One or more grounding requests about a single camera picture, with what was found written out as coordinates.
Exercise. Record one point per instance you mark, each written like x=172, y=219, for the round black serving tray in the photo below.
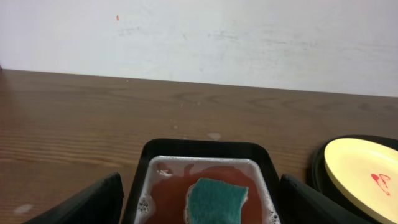
x=323, y=184

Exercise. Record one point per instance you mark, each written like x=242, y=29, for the yellow plate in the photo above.
x=365, y=172

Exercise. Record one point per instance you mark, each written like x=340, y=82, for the green scrubbing sponge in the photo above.
x=210, y=201

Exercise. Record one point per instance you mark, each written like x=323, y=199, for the black rectangular wash tray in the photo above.
x=206, y=150

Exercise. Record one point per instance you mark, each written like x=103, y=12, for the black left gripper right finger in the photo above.
x=299, y=203

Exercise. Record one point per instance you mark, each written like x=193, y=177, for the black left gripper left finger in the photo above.
x=99, y=203

